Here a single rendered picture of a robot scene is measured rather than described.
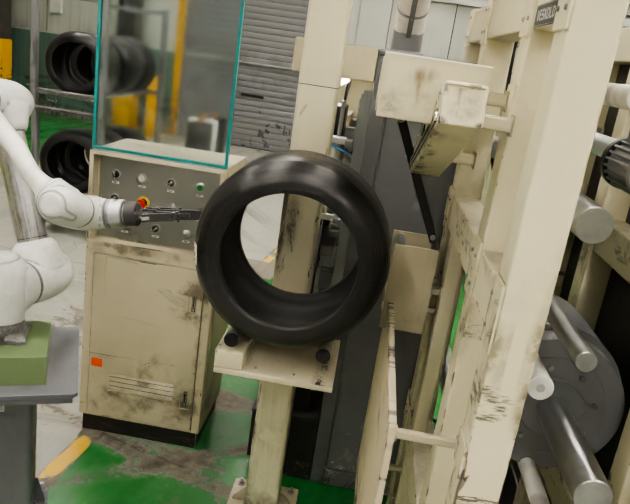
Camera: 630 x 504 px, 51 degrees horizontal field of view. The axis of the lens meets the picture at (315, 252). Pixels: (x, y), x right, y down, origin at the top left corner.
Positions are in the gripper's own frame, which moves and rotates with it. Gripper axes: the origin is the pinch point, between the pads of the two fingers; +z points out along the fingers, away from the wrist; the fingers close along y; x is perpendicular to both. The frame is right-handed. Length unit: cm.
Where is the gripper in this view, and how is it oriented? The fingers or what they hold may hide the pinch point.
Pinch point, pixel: (191, 214)
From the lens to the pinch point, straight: 204.2
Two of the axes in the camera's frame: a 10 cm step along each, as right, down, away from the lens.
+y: 1.0, -2.8, 9.6
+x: 0.1, 9.6, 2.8
